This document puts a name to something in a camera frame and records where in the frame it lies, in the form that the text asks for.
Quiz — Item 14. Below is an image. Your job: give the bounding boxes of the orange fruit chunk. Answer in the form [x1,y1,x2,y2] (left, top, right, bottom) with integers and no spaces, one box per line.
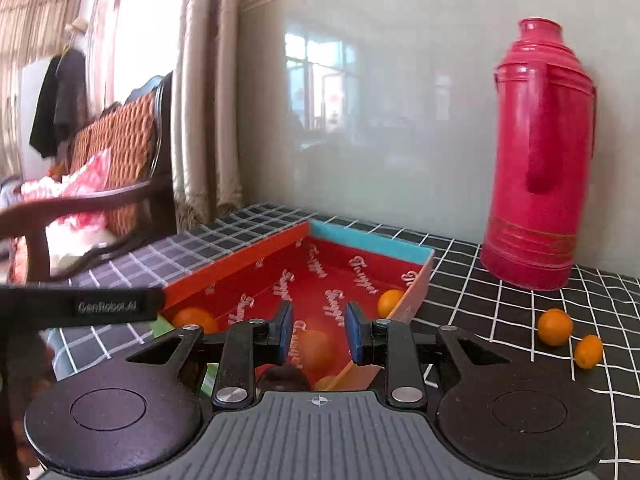
[295,330,337,376]

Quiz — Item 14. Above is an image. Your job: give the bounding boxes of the orange woven cushion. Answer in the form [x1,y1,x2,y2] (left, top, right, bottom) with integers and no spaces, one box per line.
[70,91,158,238]

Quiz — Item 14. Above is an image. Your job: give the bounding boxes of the black hanging coat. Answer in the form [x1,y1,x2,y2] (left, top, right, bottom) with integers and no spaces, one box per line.
[29,47,91,158]

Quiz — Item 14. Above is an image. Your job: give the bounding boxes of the dark wooden chair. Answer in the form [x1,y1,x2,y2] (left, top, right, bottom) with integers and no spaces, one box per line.
[0,72,176,286]

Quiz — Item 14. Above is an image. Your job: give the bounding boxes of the black white checkered tablecloth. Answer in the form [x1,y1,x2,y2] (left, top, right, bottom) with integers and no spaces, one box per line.
[42,203,640,466]

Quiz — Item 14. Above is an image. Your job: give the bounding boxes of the large orange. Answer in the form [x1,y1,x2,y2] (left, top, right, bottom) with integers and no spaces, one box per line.
[171,307,221,335]

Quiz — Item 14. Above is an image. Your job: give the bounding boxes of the dark dried date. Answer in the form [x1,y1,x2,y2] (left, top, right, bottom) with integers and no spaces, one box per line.
[262,366,308,392]

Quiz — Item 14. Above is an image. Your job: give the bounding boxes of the white cloth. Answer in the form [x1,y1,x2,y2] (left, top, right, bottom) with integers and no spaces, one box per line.
[55,227,113,273]

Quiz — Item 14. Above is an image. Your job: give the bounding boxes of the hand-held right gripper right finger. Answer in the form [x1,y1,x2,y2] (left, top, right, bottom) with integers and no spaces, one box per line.
[345,301,511,408]

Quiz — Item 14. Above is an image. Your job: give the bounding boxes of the red thermos flask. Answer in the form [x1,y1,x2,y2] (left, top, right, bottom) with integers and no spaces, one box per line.
[480,17,598,292]

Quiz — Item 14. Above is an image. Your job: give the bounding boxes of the small orange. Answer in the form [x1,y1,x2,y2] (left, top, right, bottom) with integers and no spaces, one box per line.
[574,335,604,371]
[377,289,406,317]
[538,308,574,347]

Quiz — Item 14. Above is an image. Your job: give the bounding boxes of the colourful cardboard box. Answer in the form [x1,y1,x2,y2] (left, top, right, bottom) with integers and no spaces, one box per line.
[150,219,436,396]

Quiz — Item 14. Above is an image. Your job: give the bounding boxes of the pink plastic bag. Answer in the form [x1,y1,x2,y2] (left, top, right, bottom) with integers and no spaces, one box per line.
[22,147,113,233]

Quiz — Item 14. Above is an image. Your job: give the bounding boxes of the beige curtain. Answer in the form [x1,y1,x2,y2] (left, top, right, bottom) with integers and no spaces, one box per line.
[170,0,246,231]

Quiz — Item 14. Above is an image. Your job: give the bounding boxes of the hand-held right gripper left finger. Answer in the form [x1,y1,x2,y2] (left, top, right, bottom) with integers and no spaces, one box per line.
[127,301,296,408]

